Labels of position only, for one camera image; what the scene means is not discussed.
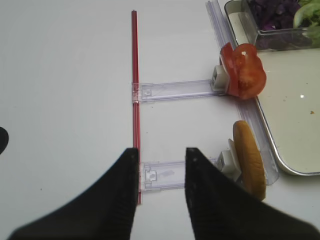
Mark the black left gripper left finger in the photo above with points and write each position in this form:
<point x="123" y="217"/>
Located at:
<point x="105" y="211"/>

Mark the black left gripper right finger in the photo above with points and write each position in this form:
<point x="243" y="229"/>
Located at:
<point x="221" y="210"/>

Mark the white pusher block tomato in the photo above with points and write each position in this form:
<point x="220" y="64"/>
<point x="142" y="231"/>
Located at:
<point x="220" y="79"/>

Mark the inner tomato slice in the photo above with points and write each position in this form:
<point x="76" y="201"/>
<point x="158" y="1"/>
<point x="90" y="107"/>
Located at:
<point x="250" y="72"/>

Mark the tomato slice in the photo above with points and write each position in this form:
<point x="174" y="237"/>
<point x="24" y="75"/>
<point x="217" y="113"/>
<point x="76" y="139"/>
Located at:
<point x="226" y="57"/>
<point x="250" y="72"/>

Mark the outer tomato slice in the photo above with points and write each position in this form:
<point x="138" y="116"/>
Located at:
<point x="226" y="57"/>

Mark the green lettuce pile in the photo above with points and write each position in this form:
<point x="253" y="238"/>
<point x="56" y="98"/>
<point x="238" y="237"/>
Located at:
<point x="307" y="17"/>

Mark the upright bun half left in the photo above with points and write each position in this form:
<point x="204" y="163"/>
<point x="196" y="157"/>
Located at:
<point x="250" y="160"/>

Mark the white pusher block bun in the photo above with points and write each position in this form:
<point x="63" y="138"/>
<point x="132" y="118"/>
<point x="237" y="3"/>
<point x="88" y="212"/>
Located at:
<point x="228" y="163"/>

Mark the cream metal tray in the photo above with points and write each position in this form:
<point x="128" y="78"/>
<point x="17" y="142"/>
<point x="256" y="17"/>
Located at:
<point x="289" y="102"/>

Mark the clear plastic salad box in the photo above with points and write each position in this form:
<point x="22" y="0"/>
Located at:
<point x="252" y="32"/>

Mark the purple cabbage pieces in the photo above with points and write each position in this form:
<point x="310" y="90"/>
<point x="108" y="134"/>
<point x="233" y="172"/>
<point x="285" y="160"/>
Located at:
<point x="274" y="15"/>

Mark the clear rail behind bun half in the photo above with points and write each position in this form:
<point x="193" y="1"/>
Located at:
<point x="159" y="176"/>

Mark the left red rail strip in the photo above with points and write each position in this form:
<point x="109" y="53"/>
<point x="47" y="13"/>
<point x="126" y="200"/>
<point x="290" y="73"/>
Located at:
<point x="135" y="86"/>

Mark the clear rail behind tomato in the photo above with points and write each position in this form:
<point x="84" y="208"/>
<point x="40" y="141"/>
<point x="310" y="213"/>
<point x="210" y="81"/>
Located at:
<point x="152" y="92"/>

